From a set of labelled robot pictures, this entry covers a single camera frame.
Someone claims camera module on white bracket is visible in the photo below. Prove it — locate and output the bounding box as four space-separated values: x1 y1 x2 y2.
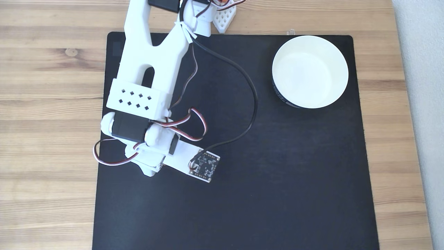
163 141 221 183

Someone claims black camera cable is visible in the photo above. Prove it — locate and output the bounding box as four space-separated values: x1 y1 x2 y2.
179 0 259 155

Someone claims black desk mat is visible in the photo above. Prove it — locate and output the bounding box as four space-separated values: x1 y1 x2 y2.
92 32 380 250

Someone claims white bowl-shaped plate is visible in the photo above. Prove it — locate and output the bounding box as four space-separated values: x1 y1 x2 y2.
272 35 349 109

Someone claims red white black servo cable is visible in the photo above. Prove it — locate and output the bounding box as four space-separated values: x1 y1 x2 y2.
151 107 208 142
93 138 140 167

